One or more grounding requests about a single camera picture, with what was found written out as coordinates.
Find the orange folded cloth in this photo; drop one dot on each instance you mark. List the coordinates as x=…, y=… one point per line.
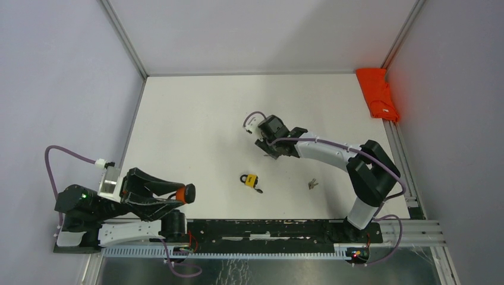
x=377, y=94

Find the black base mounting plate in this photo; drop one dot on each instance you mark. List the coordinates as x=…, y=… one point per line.
x=267, y=236

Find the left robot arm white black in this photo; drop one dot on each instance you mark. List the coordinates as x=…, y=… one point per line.
x=92, y=223

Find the yellow padlock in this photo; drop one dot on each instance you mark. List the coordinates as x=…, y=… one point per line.
x=251, y=181

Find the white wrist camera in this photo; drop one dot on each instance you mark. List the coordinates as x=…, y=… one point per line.
x=109, y=180
x=252, y=128

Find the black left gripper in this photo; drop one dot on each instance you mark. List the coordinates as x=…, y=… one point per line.
x=149, y=208

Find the silver key bunch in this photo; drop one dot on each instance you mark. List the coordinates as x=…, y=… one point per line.
x=312, y=184

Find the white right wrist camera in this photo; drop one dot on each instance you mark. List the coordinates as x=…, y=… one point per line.
x=252, y=128

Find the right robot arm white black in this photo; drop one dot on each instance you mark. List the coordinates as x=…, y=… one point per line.
x=372, y=172

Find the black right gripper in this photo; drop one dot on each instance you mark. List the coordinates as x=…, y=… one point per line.
x=263, y=144

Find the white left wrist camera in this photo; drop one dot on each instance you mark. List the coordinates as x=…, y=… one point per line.
x=109, y=180

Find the orange padlock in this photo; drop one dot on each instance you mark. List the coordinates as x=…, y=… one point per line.
x=185, y=194

